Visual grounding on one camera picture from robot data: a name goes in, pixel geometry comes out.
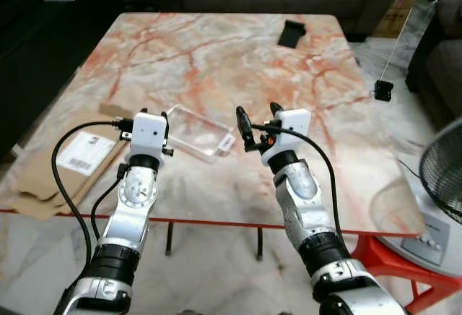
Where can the brown cardboard mailer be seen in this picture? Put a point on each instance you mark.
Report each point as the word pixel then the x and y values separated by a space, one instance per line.
pixel 43 181

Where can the red metal table frame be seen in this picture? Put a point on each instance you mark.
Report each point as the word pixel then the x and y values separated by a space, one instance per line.
pixel 393 259

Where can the brown cardboard box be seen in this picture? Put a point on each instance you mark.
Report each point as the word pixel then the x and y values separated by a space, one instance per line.
pixel 398 8

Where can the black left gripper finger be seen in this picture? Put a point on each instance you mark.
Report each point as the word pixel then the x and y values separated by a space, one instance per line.
pixel 144 112
pixel 166 120

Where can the white shipping label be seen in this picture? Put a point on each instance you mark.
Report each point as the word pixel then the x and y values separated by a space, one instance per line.
pixel 85 153

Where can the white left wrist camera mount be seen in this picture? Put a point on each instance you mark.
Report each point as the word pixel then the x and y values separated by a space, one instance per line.
pixel 149 134

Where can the small black plug box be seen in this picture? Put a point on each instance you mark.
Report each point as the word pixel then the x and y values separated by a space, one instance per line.
pixel 383 91

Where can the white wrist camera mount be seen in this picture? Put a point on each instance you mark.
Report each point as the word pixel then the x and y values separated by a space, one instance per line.
pixel 290 131
pixel 149 134

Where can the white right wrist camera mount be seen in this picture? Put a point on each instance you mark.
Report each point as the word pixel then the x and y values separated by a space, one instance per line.
pixel 290 131

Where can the black mesh white floor fan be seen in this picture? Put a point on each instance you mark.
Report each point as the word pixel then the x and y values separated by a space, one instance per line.
pixel 442 170

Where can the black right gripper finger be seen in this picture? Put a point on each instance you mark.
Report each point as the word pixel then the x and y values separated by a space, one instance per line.
pixel 276 108
pixel 244 126

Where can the dark armchair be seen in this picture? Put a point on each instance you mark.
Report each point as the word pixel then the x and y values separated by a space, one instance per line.
pixel 437 62

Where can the clear plastic container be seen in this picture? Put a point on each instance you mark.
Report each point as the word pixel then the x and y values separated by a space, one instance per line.
pixel 198 133

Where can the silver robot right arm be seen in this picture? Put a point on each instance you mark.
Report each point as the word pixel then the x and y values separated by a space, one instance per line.
pixel 303 199

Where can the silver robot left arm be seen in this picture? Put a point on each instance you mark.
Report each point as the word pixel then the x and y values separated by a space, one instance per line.
pixel 133 192

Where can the dark low cabinet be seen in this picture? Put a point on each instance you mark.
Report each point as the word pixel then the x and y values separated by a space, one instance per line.
pixel 50 48

